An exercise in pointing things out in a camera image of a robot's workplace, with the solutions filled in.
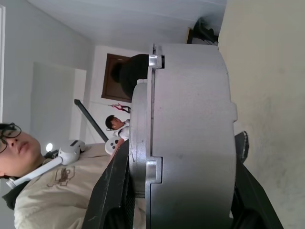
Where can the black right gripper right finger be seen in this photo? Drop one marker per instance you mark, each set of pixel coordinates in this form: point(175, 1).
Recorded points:
point(252, 202)

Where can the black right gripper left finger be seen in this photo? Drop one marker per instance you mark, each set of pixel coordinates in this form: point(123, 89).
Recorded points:
point(108, 190)

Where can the gray hinged housing lid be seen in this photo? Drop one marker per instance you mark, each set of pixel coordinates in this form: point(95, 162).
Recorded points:
point(139, 124)

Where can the gray round motor housing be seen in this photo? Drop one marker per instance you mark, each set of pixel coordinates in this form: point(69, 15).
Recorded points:
point(193, 119)

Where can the white handheld controller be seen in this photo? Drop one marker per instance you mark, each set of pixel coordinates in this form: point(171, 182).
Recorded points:
point(112, 145)

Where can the person in beige shirt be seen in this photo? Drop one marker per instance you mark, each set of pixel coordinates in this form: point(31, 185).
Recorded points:
point(54, 195)

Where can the white VR headset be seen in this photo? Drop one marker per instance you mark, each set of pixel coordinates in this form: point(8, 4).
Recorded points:
point(68, 153)

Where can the person in white shirt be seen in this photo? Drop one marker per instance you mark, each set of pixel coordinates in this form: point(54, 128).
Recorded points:
point(114, 122)

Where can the black diagonal metal bar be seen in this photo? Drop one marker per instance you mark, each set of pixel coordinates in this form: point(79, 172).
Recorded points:
point(91, 120)

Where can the brown framed door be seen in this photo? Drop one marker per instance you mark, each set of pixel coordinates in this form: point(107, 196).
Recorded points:
point(108, 78)

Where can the black round eyeglasses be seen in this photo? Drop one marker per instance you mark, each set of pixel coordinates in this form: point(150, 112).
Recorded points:
point(6, 138)

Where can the black rounded dark shape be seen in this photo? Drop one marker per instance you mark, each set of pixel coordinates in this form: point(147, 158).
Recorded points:
point(129, 75)

